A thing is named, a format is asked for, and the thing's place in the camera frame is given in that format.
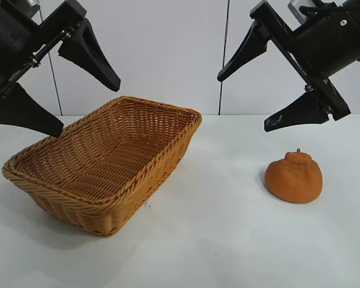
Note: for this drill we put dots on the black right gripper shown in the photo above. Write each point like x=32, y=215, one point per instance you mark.
x=333, y=45

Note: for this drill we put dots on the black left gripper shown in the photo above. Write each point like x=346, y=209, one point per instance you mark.
x=9, y=36

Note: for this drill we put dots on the tan woven wicker basket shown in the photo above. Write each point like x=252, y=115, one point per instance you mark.
x=108, y=156

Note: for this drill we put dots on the bumpy orange fruit with stem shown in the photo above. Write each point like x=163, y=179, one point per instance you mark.
x=294, y=180

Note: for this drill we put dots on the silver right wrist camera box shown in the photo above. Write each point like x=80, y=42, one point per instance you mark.
x=297, y=10

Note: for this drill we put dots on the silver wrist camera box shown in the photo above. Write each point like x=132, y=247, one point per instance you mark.
x=30, y=6
x=297, y=10

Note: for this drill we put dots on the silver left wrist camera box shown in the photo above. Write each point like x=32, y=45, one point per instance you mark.
x=30, y=6

